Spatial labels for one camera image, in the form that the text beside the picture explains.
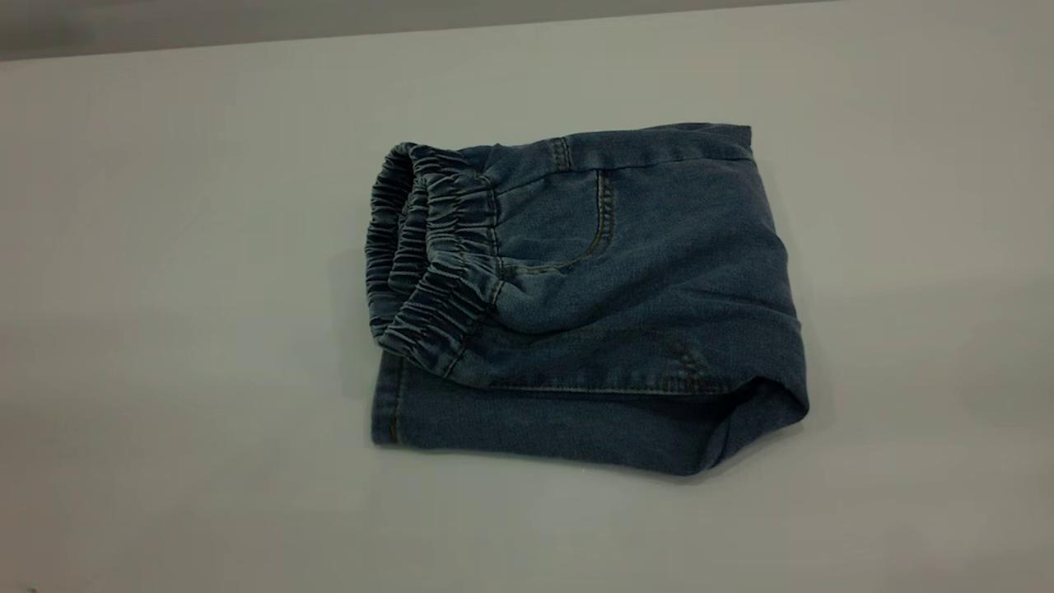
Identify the blue denim shorts with print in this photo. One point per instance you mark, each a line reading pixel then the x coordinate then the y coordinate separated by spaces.
pixel 626 313

